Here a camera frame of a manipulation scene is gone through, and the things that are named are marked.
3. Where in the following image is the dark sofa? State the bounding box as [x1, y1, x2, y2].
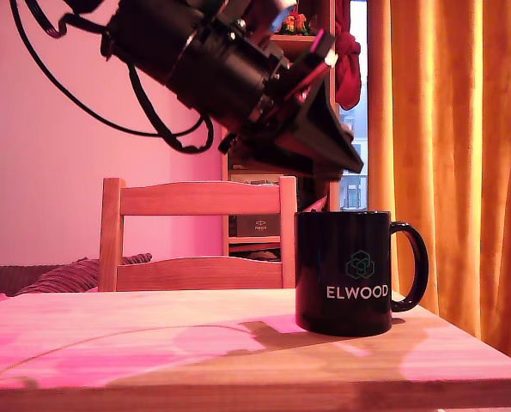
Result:
[0, 264, 65, 300]

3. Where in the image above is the orange curtain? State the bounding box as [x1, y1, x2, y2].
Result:
[367, 0, 511, 367]

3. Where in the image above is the wooden bookshelf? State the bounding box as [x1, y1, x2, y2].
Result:
[219, 0, 341, 263]

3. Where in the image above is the wooden chair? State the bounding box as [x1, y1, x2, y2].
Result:
[98, 176, 298, 293]

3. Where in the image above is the black Parker box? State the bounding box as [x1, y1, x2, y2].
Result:
[235, 214, 282, 239]

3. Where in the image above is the thin black cable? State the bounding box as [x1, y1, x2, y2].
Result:
[9, 0, 207, 139]

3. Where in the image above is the black mug with Elwood print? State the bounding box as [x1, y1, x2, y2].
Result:
[294, 209, 430, 337]

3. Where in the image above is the thick black cable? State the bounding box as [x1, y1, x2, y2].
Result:
[25, 0, 110, 40]
[125, 64, 216, 155]

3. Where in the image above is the colourful figurine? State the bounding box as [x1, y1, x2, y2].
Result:
[279, 11, 314, 37]

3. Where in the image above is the striped corduroy cushion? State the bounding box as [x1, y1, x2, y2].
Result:
[15, 252, 153, 297]

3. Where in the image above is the red knotted curtain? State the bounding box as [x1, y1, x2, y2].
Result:
[332, 0, 362, 112]

